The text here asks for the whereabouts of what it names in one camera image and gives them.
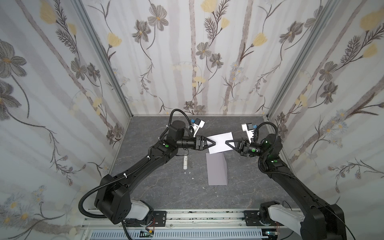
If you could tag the white glue stick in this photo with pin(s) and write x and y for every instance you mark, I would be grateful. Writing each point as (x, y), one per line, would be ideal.
(185, 162)

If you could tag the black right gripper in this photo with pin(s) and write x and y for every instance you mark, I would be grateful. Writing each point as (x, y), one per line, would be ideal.
(243, 145)

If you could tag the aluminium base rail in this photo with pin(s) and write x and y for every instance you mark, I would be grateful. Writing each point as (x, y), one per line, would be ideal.
(189, 219)

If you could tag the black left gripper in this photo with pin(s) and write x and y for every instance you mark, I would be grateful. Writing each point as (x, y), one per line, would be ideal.
(199, 142)

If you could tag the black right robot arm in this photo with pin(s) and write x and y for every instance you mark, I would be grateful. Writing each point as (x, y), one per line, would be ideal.
(318, 220)

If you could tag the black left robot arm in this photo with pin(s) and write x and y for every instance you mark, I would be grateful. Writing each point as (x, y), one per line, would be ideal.
(113, 197)

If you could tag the blue bordered letter paper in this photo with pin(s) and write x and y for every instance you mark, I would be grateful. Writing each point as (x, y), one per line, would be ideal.
(220, 143)

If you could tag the grey paper envelope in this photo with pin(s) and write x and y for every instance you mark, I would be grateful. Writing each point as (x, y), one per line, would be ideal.
(217, 169)

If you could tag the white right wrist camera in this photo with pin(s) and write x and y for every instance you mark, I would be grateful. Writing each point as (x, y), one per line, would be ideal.
(249, 129)

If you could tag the white slotted cable duct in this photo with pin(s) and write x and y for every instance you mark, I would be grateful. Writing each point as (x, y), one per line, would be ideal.
(199, 234)

